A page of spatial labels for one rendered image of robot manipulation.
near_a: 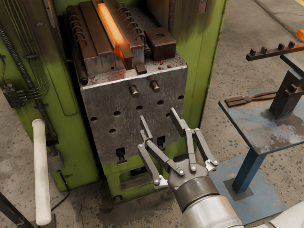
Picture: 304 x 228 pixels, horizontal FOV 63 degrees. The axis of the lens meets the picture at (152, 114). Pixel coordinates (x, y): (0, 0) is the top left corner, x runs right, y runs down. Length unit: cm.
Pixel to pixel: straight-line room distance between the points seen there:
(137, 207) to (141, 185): 16
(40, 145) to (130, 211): 71
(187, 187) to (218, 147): 138
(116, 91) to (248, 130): 54
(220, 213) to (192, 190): 6
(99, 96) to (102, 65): 10
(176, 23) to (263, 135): 55
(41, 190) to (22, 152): 103
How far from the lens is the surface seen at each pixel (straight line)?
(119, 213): 154
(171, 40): 89
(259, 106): 116
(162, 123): 105
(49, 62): 99
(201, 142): 53
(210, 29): 114
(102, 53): 83
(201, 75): 127
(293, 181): 185
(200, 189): 44
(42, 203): 93
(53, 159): 131
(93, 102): 86
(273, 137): 106
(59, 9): 127
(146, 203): 155
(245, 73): 252
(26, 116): 116
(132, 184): 144
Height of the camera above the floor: 142
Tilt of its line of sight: 46 degrees down
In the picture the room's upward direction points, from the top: straight up
